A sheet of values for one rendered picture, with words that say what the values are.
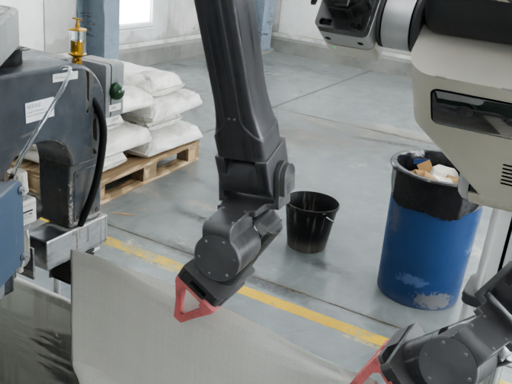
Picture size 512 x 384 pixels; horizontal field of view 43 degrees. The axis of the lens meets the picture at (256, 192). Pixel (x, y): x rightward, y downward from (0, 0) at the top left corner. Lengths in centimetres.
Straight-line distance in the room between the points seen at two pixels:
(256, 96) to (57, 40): 617
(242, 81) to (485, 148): 53
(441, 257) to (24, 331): 194
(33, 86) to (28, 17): 557
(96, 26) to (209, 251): 629
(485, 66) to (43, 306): 110
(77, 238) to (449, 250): 218
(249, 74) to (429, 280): 249
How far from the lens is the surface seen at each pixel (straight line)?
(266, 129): 73
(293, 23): 959
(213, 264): 74
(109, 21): 680
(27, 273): 110
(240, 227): 73
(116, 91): 111
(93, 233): 117
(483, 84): 100
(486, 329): 66
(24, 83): 98
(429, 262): 307
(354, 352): 279
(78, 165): 110
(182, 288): 85
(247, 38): 68
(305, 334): 284
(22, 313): 169
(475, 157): 114
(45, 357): 170
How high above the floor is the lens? 155
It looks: 21 degrees down
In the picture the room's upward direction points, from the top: 6 degrees clockwise
